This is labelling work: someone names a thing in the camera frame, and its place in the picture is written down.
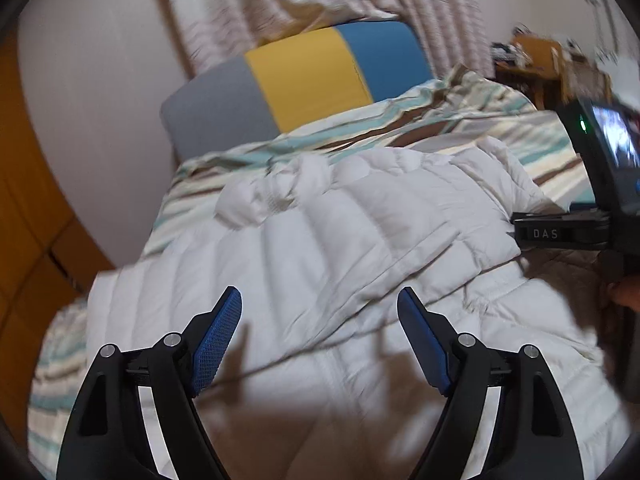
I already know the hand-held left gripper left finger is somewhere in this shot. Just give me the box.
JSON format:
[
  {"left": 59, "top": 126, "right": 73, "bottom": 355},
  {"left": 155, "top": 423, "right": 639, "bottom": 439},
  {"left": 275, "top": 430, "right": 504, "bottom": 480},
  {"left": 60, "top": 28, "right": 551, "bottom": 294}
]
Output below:
[{"left": 56, "top": 286, "right": 244, "bottom": 480}]

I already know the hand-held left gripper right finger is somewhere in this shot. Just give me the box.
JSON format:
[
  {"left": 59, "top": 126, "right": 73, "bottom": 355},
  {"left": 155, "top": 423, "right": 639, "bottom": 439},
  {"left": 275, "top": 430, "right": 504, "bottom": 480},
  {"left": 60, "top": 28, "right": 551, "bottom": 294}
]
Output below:
[{"left": 396, "top": 287, "right": 586, "bottom": 480}]

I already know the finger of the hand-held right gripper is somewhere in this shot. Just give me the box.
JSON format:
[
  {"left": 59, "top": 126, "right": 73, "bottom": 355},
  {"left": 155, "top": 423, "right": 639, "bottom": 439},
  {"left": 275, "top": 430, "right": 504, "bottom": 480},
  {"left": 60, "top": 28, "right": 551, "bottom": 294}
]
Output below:
[{"left": 511, "top": 202, "right": 611, "bottom": 251}]

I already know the white puffer jacket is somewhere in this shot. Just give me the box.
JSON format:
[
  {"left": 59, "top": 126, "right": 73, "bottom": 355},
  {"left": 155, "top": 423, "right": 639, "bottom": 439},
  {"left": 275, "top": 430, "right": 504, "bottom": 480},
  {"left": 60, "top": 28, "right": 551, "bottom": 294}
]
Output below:
[{"left": 87, "top": 147, "right": 633, "bottom": 480}]

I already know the person's right hand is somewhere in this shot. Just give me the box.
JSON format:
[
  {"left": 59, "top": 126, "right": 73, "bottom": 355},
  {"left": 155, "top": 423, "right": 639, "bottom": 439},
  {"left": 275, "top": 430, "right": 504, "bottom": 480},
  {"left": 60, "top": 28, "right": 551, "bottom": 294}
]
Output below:
[{"left": 607, "top": 281, "right": 640, "bottom": 311}]

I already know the wooden shelf unit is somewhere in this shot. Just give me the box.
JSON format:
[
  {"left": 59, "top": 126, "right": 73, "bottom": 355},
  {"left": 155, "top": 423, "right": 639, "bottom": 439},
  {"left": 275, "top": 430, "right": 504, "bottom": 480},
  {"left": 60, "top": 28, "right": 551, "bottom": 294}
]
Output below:
[{"left": 492, "top": 32, "right": 616, "bottom": 111}]

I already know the striped duvet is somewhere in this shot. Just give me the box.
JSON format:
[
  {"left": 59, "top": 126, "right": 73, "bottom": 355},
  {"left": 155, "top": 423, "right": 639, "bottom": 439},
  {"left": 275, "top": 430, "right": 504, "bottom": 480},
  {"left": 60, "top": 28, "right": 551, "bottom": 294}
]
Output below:
[{"left": 27, "top": 65, "right": 601, "bottom": 480}]

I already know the wooden door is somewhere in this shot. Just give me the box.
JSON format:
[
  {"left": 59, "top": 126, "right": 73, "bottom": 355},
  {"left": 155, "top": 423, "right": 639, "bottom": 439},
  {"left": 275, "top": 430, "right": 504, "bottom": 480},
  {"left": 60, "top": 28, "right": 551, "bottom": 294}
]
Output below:
[{"left": 0, "top": 35, "right": 116, "bottom": 441}]

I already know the grey yellow blue headboard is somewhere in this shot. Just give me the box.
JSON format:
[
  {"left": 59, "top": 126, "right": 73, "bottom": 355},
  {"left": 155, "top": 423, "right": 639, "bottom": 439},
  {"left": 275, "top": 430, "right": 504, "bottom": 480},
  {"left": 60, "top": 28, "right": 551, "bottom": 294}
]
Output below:
[{"left": 160, "top": 20, "right": 435, "bottom": 171}]

